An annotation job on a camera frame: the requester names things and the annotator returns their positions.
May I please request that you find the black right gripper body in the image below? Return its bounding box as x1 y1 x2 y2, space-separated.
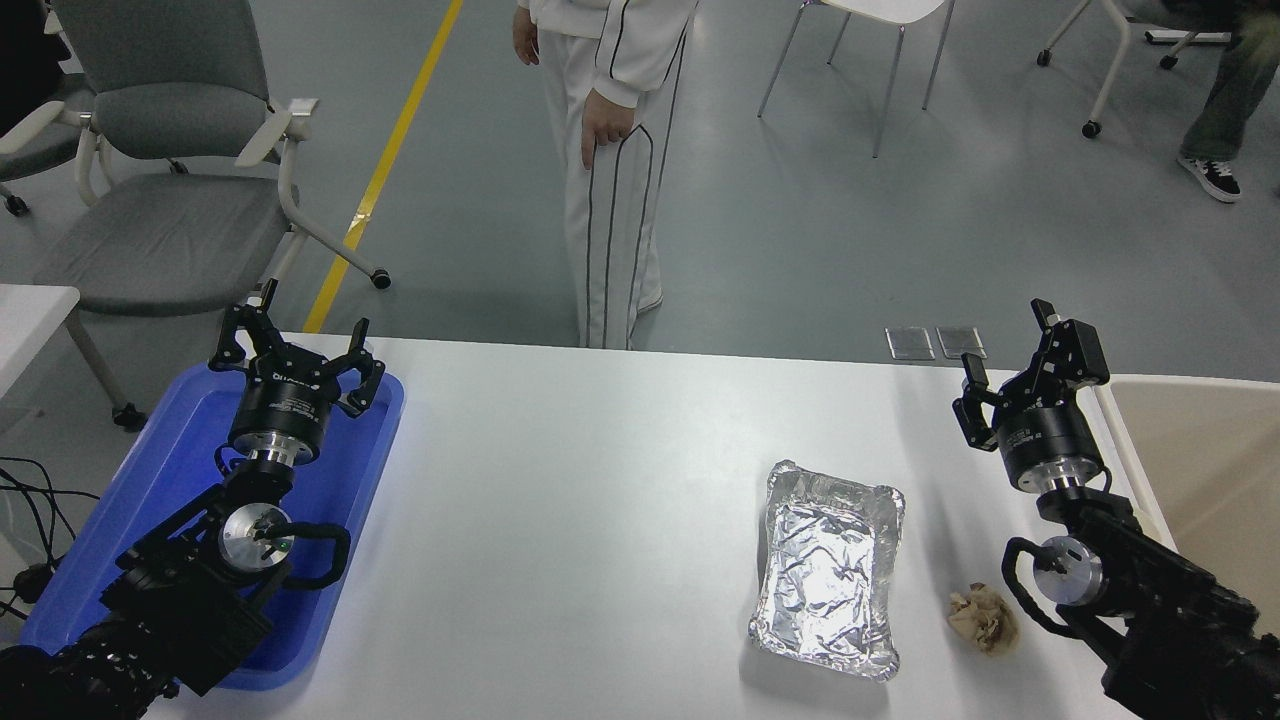
990 372 1101 471

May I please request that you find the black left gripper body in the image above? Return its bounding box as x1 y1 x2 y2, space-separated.
231 352 343 443

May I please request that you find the person's left hand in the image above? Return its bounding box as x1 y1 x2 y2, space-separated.
581 88 637 171

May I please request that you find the blue plastic tray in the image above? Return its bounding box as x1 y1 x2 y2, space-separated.
20 362 406 693

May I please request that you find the large pale bin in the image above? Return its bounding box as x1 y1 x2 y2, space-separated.
1092 374 1280 641

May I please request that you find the crumpled tan paper ball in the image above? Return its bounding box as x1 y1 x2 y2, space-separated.
946 583 1021 657

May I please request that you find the small white table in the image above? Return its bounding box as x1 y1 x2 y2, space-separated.
0 285 81 401

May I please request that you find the silver foil tray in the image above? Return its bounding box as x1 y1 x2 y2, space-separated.
748 460 907 683

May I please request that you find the person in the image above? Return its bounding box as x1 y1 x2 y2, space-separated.
1125 0 1280 204
512 0 701 351

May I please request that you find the white rolling chair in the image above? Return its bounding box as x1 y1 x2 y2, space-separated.
1037 0 1233 139

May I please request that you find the white chair with metal legs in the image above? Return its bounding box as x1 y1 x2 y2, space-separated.
757 0 956 159

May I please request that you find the black floor cable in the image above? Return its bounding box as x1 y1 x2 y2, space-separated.
0 457 101 573

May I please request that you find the black cable plug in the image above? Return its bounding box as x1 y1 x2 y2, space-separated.
12 562 57 605

